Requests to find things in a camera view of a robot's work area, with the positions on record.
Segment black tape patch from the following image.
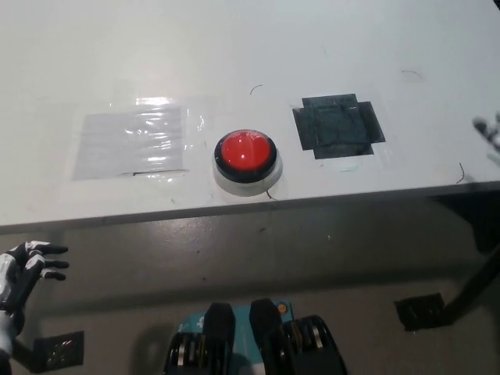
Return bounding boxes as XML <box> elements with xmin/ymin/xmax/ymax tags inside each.
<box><xmin>291</xmin><ymin>92</ymin><xmax>387</xmax><ymax>160</ymax></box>

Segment clear plastic taped sheet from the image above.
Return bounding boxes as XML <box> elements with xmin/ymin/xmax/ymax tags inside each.
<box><xmin>71</xmin><ymin>105</ymin><xmax>191</xmax><ymax>181</ymax></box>

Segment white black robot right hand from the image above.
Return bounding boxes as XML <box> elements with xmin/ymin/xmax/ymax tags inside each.
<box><xmin>471</xmin><ymin>112</ymin><xmax>500</xmax><ymax>152</ymax></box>

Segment black teal robot body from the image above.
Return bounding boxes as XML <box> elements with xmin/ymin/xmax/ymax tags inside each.
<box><xmin>163</xmin><ymin>298</ymin><xmax>348</xmax><ymax>375</ymax></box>

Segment black metal table leg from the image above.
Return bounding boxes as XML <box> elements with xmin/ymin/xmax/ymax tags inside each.
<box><xmin>429</xmin><ymin>193</ymin><xmax>500</xmax><ymax>326</ymax></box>

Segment red dome push button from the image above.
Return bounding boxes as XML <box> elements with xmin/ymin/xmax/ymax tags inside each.
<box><xmin>212</xmin><ymin>127</ymin><xmax>283</xmax><ymax>198</ymax></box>

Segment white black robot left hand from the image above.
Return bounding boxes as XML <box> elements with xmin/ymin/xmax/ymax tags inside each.
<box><xmin>0</xmin><ymin>240</ymin><xmax>70</xmax><ymax>316</ymax></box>

